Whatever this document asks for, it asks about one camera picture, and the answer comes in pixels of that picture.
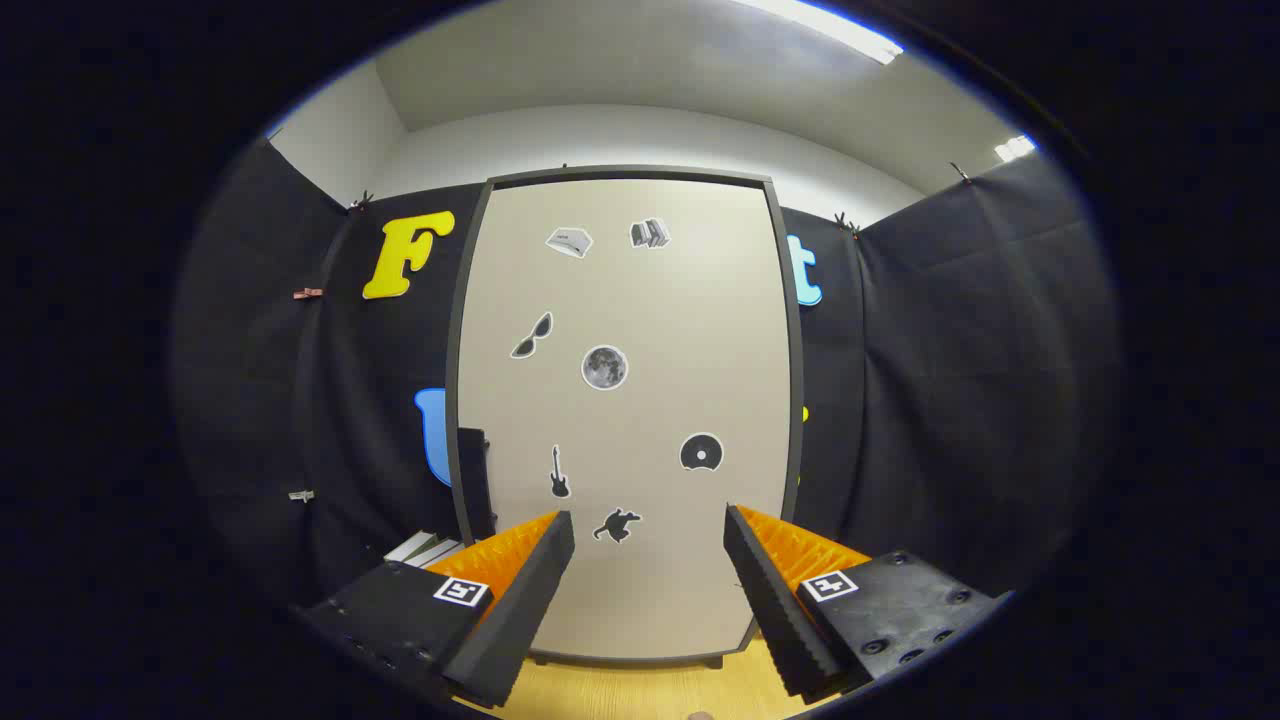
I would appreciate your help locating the black clip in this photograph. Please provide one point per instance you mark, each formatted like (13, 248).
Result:
(960, 172)
(847, 222)
(360, 202)

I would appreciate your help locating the black backdrop cloth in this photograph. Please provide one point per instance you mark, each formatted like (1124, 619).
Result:
(950, 350)

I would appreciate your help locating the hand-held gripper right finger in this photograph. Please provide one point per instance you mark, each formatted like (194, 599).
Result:
(775, 610)

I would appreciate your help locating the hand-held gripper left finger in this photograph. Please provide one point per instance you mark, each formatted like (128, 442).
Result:
(530, 600)

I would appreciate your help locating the grey cabinet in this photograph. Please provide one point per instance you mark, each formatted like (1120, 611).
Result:
(600, 174)

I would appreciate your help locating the green book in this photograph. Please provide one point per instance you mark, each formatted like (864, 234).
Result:
(408, 547)

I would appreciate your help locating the small ceiling light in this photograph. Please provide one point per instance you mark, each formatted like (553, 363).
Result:
(1015, 148)

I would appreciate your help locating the long ceiling light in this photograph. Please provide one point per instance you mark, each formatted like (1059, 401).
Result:
(830, 25)

